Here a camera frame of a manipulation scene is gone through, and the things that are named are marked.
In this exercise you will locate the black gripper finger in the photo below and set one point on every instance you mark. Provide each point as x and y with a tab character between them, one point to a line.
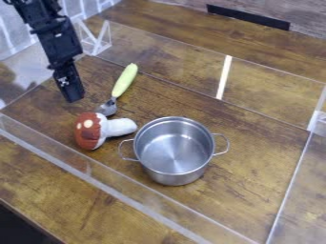
75	85
62	76

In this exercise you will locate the stainless steel pot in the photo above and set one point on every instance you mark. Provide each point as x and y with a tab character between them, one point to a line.
174	147

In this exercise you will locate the clear acrylic right barrier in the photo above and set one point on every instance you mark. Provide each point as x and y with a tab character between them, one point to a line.
300	223

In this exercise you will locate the clear acrylic front barrier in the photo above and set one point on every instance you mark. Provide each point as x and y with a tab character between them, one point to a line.
142	198

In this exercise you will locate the clear acrylic barrier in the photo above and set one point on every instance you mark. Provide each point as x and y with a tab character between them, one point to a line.
142	198
300	223

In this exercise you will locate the clear acrylic bracket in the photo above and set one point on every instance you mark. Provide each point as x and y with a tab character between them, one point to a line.
94	44

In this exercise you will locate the green handled metal spoon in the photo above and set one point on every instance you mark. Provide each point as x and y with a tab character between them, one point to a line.
125	81

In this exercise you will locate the black strip on table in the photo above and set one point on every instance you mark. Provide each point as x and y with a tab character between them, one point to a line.
249	17

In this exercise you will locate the plush brown white mushroom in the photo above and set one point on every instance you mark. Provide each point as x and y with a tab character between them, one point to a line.
94	128

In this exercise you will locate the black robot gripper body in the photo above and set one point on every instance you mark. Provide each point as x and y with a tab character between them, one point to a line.
53	28

